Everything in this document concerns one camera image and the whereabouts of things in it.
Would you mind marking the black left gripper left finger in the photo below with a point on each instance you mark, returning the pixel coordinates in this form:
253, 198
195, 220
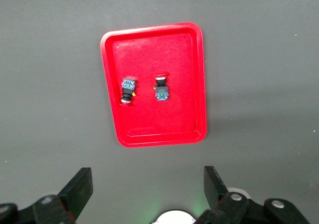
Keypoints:
74, 194

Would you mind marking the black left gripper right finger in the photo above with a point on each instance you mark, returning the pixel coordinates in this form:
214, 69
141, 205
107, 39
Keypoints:
216, 191

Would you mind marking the red push button switch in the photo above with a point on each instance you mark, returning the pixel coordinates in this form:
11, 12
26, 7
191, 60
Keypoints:
128, 90
161, 88

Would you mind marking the red plastic tray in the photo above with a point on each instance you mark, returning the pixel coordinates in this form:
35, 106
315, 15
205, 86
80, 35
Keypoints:
154, 119

